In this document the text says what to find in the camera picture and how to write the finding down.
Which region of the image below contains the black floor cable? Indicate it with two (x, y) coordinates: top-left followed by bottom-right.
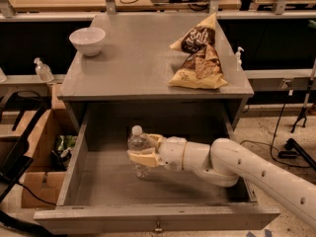
(238, 82), (314, 170)

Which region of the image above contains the black chair frame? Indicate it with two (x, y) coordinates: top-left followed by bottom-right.
(0, 90), (66, 237)

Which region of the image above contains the brown cardboard box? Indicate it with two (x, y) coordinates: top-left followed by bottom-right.
(20, 84), (79, 209)

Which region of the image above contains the grey wooden cabinet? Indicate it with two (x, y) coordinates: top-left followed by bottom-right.
(58, 13), (254, 124)

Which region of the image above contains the yellow brown chip bag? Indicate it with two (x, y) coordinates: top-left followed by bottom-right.
(169, 14), (228, 89)

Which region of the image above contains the green packet in box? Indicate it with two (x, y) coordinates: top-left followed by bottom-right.
(54, 135), (77, 153)

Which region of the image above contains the open grey top drawer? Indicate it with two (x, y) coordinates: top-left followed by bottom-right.
(33, 102), (281, 235)

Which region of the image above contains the clear plastic water bottle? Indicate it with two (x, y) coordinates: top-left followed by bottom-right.
(127, 125), (151, 180)

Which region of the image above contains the metal drawer knob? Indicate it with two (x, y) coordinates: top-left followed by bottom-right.
(154, 221), (164, 234)

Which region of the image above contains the small white pump bottle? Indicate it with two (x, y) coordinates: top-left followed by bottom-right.
(235, 46), (244, 65)

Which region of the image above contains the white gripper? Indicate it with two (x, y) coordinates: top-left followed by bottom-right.
(127, 133), (187, 171)

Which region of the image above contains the clear pump bottle left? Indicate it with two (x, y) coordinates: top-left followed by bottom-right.
(34, 57), (54, 82)

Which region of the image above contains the white ceramic bowl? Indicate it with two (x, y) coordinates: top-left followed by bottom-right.
(69, 27), (106, 56)

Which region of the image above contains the grey metal rail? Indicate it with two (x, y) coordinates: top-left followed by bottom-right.
(0, 10), (316, 22)

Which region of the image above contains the black stand leg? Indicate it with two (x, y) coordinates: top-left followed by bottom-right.
(277, 59), (316, 172)

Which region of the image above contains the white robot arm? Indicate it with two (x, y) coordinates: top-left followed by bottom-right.
(127, 134), (316, 229)

